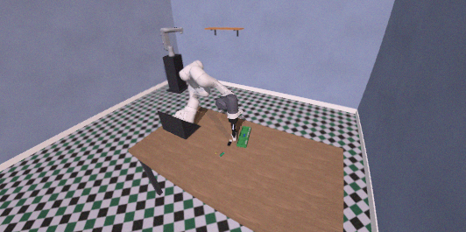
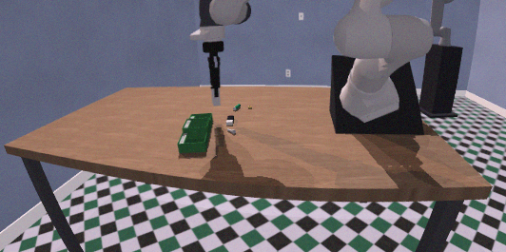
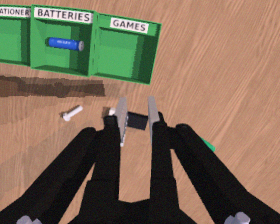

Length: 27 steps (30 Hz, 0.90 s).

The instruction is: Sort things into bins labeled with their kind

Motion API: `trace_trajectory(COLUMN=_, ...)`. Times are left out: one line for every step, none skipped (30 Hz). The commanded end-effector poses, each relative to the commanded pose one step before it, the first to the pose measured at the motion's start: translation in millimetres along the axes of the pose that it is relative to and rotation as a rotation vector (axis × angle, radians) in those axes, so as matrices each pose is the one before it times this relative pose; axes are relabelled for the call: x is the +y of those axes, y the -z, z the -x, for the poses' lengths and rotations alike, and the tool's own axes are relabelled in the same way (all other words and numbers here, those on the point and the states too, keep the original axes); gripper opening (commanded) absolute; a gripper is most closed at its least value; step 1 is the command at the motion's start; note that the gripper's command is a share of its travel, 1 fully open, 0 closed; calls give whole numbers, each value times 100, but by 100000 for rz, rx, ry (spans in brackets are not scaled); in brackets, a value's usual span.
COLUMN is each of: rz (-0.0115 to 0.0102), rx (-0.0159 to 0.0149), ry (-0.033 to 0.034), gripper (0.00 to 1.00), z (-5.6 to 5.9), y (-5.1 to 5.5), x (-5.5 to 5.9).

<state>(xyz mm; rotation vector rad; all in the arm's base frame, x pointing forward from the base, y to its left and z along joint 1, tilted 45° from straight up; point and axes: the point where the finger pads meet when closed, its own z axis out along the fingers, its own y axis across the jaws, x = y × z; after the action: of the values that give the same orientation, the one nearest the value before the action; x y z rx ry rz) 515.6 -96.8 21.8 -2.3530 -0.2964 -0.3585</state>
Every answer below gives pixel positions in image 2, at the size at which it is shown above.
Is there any green three-compartment bin rack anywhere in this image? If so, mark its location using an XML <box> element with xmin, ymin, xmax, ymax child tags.
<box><xmin>178</xmin><ymin>113</ymin><xmax>213</xmax><ymax>153</ymax></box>

